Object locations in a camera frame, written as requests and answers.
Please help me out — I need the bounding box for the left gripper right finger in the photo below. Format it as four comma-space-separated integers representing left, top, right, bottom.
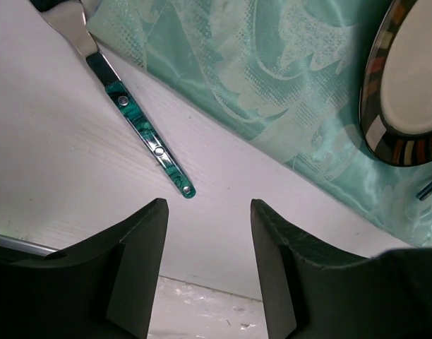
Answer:
251, 199, 432, 338

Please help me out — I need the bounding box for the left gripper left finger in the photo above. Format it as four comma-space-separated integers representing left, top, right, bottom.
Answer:
0, 198, 169, 338

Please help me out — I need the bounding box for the silver table knife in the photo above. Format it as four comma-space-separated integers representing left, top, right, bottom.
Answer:
416, 181, 432, 201

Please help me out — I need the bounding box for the dark rimmed cream plate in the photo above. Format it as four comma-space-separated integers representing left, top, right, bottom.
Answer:
359, 1, 432, 167

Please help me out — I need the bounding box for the green patterned cloth napkin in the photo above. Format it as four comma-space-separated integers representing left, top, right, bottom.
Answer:
87, 1, 432, 246

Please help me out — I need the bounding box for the fork with teal handle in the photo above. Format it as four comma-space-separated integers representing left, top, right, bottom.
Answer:
30, 1, 196, 199

